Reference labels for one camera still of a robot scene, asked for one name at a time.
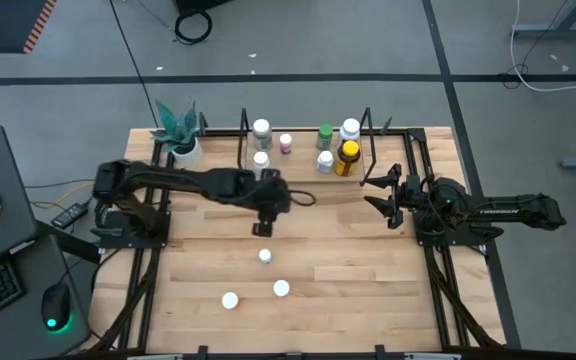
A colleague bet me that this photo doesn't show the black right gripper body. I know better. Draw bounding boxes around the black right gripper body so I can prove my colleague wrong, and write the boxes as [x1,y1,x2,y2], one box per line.
[390,163,423,231]

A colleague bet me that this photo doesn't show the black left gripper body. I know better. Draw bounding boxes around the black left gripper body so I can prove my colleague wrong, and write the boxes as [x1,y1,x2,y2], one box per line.
[252,168,292,239]

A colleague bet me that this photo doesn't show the white medicine bottle white cap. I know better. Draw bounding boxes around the white medicine bottle white cap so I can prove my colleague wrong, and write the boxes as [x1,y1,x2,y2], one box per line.
[252,151,271,180]
[316,150,335,175]

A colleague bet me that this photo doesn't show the amber bottle yellow cap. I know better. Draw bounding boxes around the amber bottle yellow cap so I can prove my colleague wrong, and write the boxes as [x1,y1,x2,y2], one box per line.
[333,139,363,178]

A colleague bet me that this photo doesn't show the tall white bottle white cap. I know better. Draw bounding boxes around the tall white bottle white cap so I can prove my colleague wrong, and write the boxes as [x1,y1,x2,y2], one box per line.
[338,117,363,146]

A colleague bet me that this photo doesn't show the large clear bottle green label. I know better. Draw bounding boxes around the large clear bottle green label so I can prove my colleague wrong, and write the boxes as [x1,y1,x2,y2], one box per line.
[251,118,274,152]

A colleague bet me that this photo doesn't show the green cap medicine bottle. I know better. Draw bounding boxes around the green cap medicine bottle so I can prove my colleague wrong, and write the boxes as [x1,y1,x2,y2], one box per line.
[316,123,335,151]

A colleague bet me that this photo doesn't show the green plant in white pot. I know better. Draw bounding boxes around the green plant in white pot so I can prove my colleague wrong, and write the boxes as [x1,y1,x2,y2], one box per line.
[150,98,204,167]

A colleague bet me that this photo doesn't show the black power adapter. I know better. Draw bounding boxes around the black power adapter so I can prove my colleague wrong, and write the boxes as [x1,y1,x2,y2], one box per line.
[50,202,90,230]

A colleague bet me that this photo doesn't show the black box on floor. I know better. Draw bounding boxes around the black box on floor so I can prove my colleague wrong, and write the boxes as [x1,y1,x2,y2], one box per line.
[175,0,234,14]

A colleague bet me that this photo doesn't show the black computer mouse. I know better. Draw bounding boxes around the black computer mouse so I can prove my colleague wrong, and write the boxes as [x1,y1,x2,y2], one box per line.
[40,282,73,332]

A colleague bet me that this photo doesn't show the dark grey desk top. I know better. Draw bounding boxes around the dark grey desk top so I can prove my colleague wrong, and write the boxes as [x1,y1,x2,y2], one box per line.
[0,233,93,360]

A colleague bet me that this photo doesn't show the dark mat orange striped edges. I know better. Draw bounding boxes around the dark mat orange striped edges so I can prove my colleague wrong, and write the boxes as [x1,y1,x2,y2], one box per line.
[0,0,59,55]

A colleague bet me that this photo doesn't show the wooden shelf black metal frame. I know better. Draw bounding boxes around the wooden shelf black metal frame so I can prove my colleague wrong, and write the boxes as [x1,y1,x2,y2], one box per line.
[236,106,380,189]

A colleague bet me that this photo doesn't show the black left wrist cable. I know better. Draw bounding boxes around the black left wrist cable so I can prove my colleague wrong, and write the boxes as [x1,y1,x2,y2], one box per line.
[287,188,318,208]

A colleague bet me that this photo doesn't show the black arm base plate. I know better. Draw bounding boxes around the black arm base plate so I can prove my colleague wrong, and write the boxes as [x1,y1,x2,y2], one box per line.
[90,208,172,250]
[415,219,505,247]

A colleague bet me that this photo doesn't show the black aluminium table frame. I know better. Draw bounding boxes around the black aluminium table frame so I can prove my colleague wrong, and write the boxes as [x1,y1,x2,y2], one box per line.
[87,125,508,360]

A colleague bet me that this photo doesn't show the thin tangled black cable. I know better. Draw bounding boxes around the thin tangled black cable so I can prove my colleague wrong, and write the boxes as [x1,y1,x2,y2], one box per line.
[497,0,572,91]

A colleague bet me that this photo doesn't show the coiled black floor cable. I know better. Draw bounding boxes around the coiled black floor cable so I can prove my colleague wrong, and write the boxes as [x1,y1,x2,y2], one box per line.
[173,8,214,46]

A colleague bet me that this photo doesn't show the white floor cable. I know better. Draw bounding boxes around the white floor cable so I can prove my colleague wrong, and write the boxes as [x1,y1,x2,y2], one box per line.
[510,0,576,93]

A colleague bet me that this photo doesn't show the yellow cable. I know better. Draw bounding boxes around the yellow cable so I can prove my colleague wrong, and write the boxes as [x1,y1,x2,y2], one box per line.
[28,182,95,209]

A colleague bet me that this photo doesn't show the long thin black floor cable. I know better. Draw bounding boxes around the long thin black floor cable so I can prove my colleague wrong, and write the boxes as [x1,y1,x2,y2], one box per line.
[107,0,162,129]

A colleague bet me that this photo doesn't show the grey metal desk frame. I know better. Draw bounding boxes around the grey metal desk frame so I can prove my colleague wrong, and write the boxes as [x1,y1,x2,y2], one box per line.
[510,0,576,40]

